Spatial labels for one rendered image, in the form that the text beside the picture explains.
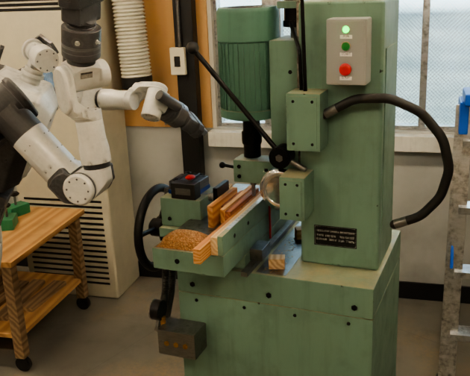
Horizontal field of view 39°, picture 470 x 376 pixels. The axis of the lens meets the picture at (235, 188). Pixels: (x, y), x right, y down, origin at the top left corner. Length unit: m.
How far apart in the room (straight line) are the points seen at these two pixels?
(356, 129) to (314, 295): 0.46
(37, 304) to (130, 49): 1.26
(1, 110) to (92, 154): 0.24
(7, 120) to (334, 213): 0.88
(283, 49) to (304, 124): 0.23
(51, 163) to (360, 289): 0.85
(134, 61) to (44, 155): 1.69
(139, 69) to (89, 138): 1.71
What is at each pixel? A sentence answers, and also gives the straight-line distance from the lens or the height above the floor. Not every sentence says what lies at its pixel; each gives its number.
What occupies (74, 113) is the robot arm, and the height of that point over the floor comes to 1.30.
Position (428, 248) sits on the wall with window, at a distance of 3.43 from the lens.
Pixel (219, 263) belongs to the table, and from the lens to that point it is 1.75.
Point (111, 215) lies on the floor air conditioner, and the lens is 3.44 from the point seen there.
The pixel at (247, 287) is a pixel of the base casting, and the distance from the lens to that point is 1.90.
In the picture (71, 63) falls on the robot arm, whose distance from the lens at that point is 1.58.
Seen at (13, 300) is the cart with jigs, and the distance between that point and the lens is 2.95.
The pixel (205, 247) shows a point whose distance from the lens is 1.71.
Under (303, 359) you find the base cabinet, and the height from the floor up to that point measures 0.56.
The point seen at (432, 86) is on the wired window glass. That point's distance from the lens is 3.28.
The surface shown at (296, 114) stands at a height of 1.25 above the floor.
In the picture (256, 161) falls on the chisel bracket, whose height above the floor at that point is 1.07.
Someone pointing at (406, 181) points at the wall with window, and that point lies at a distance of 3.31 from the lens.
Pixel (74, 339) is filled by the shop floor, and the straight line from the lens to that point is 3.30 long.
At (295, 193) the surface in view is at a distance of 1.77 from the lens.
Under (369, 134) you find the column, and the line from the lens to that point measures 1.77.
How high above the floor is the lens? 1.59
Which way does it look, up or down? 18 degrees down
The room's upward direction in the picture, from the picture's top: 3 degrees counter-clockwise
